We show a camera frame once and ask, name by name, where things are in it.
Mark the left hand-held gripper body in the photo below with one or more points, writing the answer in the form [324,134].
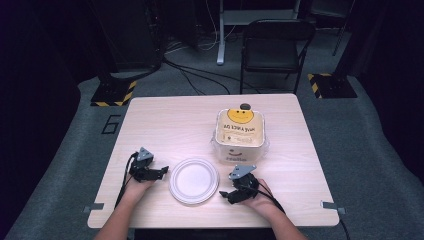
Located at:
[141,165]

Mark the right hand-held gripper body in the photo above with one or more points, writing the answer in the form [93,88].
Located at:
[244,181]

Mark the white round plate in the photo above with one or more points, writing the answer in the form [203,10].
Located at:
[193,181]

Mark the white smiley paper box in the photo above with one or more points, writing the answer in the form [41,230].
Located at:
[240,138]

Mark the person's left hand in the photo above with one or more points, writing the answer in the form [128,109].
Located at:
[136,188]

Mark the person's right hand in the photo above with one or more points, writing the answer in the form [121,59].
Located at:
[263,200]

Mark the grey table clamp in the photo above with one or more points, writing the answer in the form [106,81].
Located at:
[333,207]
[93,207]

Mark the small dark round object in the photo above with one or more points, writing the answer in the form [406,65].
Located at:
[245,106]

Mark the black yellow striped stand base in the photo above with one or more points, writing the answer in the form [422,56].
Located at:
[331,86]
[113,93]

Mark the black folding chair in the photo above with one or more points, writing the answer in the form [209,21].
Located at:
[275,50]

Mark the white desk frame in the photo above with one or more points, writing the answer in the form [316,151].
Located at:
[233,16]

